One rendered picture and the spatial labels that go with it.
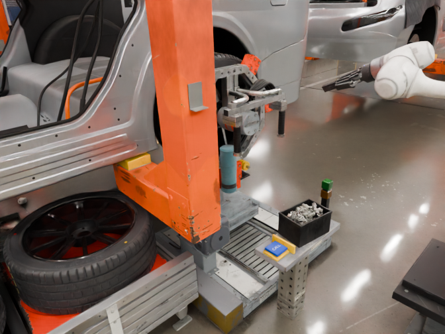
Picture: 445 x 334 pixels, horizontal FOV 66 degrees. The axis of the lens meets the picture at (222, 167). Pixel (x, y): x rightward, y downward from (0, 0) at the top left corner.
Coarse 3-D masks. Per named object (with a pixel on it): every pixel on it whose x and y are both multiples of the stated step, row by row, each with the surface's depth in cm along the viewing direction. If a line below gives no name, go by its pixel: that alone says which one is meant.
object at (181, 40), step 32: (160, 0) 107; (192, 0) 107; (160, 32) 112; (192, 32) 111; (160, 64) 118; (192, 64) 114; (160, 96) 125; (192, 96) 118; (160, 128) 132; (192, 128) 123; (192, 160) 128; (192, 192) 133; (192, 224) 139
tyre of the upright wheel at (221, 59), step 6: (216, 54) 179; (222, 54) 181; (228, 54) 185; (216, 60) 178; (222, 60) 181; (228, 60) 184; (234, 60) 187; (240, 60) 191; (216, 66) 180; (222, 66) 183; (156, 102) 181; (156, 108) 182; (156, 114) 183; (156, 120) 184; (156, 126) 187; (156, 132) 190; (156, 138) 194
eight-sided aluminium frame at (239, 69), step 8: (240, 64) 184; (216, 72) 170; (224, 72) 174; (232, 72) 178; (240, 72) 182; (248, 72) 187; (216, 80) 172; (248, 80) 190; (264, 88) 199; (256, 96) 202; (264, 96) 201; (256, 112) 207; (264, 112) 205; (248, 136) 208; (256, 136) 207; (248, 144) 204; (248, 152) 206
